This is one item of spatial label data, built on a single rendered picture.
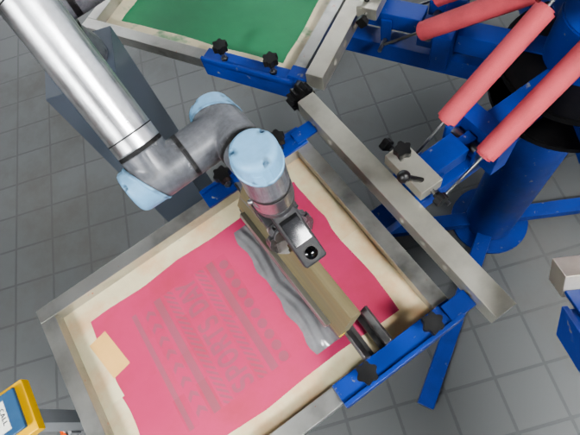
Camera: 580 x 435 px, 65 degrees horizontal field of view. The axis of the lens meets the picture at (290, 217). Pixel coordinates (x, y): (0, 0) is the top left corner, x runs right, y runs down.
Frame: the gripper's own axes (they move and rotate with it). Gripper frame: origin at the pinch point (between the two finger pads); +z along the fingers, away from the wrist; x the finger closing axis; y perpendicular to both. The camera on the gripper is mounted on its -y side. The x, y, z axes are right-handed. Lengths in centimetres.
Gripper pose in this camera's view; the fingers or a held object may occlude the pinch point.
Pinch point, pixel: (296, 246)
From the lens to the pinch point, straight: 95.3
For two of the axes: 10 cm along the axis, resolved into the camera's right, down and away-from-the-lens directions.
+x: -8.2, 5.7, -1.2
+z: 1.5, 4.0, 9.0
